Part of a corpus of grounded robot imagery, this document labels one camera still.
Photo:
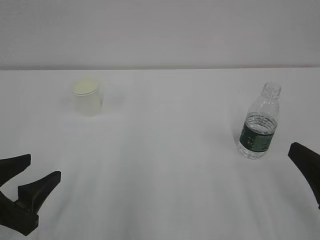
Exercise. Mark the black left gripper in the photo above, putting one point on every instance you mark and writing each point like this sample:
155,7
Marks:
21,215

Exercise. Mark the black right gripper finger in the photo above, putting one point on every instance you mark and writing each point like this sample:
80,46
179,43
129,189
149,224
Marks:
308,162

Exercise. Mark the clear water bottle green label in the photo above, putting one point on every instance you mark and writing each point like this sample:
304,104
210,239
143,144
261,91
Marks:
260,122

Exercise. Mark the white paper cup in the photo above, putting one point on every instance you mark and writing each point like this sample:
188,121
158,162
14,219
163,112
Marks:
87,96

